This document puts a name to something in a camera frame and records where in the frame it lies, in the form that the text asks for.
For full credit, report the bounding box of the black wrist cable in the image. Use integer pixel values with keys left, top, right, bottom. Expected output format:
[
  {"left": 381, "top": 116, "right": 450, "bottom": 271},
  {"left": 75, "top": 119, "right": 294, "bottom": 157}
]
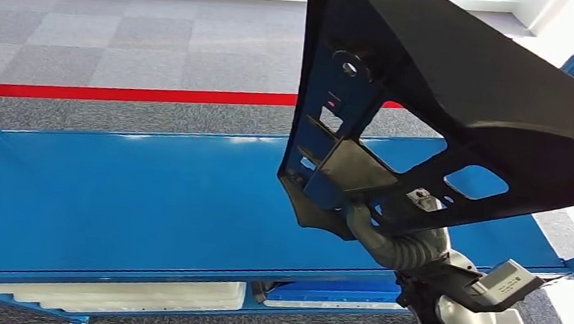
[{"left": 390, "top": 273, "right": 451, "bottom": 324}]

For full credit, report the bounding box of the large black plastic part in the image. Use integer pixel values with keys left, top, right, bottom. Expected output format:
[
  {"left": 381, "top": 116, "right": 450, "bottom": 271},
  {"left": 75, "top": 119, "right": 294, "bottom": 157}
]
[{"left": 270, "top": 0, "right": 574, "bottom": 262}]

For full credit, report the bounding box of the blue metal shelf rack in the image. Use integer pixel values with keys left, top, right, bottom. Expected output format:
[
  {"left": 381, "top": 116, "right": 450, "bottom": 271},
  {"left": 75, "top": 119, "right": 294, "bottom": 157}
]
[{"left": 0, "top": 0, "right": 574, "bottom": 324}]

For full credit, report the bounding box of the thin black plastic part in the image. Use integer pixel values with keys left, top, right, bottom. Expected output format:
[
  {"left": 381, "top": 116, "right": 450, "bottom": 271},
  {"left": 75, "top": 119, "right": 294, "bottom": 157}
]
[{"left": 250, "top": 278, "right": 291, "bottom": 307}]

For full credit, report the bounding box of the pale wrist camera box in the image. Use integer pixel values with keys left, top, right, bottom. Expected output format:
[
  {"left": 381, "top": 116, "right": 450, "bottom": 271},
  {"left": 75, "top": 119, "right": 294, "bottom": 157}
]
[{"left": 469, "top": 256, "right": 547, "bottom": 318}]

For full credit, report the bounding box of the white plastic crate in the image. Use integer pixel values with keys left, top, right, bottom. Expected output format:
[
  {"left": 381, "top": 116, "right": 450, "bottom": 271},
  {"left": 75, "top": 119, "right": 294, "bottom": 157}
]
[
  {"left": 262, "top": 291, "right": 409, "bottom": 321},
  {"left": 0, "top": 260, "right": 248, "bottom": 318},
  {"left": 37, "top": 298, "right": 233, "bottom": 324},
  {"left": 9, "top": 287, "right": 244, "bottom": 324}
]

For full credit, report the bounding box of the red barrier belt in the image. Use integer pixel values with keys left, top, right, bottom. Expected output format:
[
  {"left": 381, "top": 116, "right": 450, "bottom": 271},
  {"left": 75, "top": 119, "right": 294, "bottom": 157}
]
[{"left": 0, "top": 66, "right": 405, "bottom": 134}]

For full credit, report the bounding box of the blue plastic bin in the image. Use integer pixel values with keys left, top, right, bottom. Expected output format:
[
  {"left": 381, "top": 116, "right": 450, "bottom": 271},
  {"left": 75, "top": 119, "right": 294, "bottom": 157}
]
[{"left": 263, "top": 269, "right": 404, "bottom": 313}]

